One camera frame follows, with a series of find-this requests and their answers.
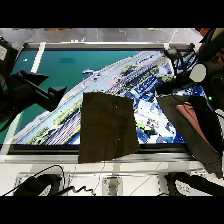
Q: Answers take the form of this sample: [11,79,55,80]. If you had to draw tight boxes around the dark grey garment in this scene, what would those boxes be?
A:
[156,94,224,180]

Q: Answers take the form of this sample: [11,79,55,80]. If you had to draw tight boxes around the black cable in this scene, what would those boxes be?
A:
[163,45,190,83]
[52,184,98,197]
[1,163,66,197]

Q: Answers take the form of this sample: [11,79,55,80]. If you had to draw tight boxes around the dark olive shirt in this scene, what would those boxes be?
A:
[77,91,142,165]

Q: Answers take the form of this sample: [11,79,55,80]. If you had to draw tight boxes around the silver frame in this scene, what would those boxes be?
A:
[0,41,224,197]

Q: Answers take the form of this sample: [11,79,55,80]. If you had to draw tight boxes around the pink garment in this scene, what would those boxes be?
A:
[175,102,215,152]

